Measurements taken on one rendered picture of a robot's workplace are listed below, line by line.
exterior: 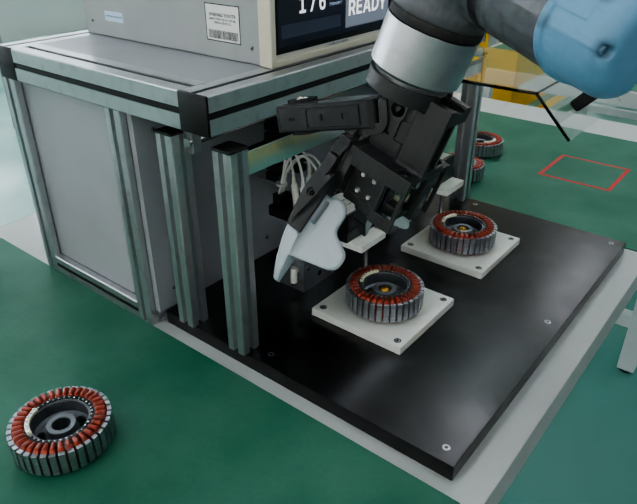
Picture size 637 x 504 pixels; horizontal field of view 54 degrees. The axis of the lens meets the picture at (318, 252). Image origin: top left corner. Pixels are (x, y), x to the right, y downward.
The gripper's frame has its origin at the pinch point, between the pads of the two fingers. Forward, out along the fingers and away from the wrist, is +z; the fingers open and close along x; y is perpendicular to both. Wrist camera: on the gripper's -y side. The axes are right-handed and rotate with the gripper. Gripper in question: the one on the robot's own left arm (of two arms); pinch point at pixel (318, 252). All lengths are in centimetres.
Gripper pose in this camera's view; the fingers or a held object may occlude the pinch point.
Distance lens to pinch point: 62.4
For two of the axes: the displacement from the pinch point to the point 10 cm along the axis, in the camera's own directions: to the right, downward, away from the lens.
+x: 6.0, -3.1, 7.4
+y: 7.4, 5.6, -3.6
